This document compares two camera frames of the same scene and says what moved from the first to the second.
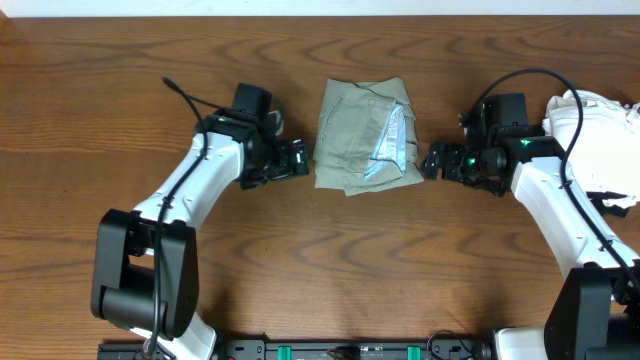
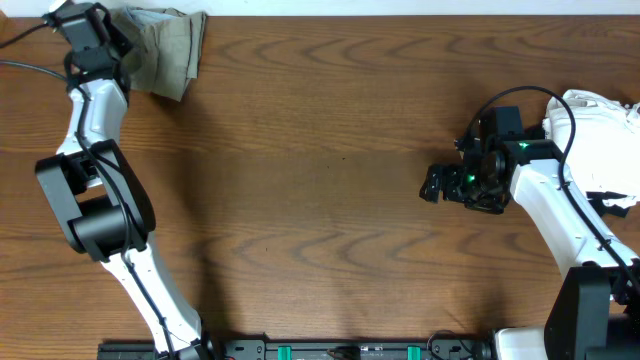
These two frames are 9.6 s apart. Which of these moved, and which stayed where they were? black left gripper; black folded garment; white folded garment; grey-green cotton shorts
Moved: black left gripper; grey-green cotton shorts
Stayed: black folded garment; white folded garment
